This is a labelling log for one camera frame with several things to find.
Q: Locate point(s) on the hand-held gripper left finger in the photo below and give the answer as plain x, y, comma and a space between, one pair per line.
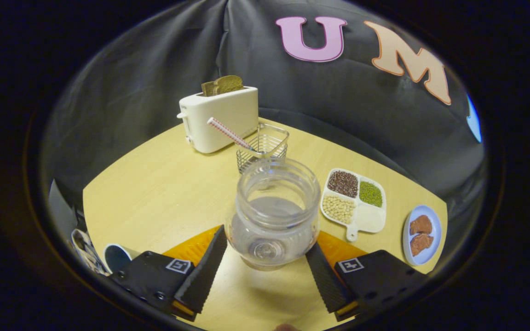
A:
205, 276

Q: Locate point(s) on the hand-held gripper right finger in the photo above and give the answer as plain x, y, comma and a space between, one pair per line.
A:
327, 280

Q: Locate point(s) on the pale green cup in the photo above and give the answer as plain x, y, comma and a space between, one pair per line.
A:
129, 252

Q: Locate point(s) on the clear glass bottle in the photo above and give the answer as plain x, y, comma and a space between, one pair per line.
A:
274, 184

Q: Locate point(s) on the white divided bean dish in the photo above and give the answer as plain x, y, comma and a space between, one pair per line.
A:
368, 218

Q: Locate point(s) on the wooden table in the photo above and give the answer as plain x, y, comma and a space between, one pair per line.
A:
164, 197

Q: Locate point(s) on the brown meat piece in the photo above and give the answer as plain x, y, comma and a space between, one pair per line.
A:
420, 225
420, 244

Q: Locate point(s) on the small blue plate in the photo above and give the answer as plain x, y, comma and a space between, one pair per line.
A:
433, 216

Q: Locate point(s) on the pink striped straw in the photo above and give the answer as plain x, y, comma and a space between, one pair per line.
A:
226, 131

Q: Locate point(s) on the white toaster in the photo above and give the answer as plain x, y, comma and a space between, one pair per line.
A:
223, 117

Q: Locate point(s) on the brown toast slice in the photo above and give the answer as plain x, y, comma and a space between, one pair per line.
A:
228, 84

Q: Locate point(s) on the black backdrop cloth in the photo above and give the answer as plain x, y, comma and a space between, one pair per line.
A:
154, 69

